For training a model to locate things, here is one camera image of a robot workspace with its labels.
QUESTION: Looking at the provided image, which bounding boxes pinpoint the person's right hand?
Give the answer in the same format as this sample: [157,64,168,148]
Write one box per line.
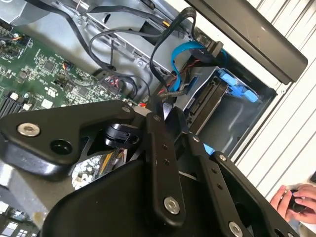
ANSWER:
[292,184,316,207]

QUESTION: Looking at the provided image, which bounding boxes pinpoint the small round black tool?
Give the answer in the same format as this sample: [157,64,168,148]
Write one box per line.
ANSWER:
[289,189,308,213]

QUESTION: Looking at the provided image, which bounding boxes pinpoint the person's left hand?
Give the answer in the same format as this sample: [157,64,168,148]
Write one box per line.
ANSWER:
[270,186,316,224]

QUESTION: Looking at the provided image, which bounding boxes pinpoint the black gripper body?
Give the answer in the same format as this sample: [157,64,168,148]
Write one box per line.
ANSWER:
[40,159,224,237]

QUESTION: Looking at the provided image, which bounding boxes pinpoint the black power wire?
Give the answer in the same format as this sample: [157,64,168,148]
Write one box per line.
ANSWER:
[149,6,224,99]

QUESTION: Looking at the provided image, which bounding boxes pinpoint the hard disk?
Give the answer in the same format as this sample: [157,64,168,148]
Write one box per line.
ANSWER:
[185,69,239,134]

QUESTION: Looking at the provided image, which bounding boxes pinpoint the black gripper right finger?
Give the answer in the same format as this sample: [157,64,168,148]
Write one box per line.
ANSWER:
[164,106,298,237]

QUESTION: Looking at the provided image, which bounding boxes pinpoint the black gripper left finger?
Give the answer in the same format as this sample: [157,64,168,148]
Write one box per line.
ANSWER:
[0,95,186,227]

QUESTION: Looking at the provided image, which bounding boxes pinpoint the blue data wire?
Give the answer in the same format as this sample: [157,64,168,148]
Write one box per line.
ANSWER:
[171,40,228,92]

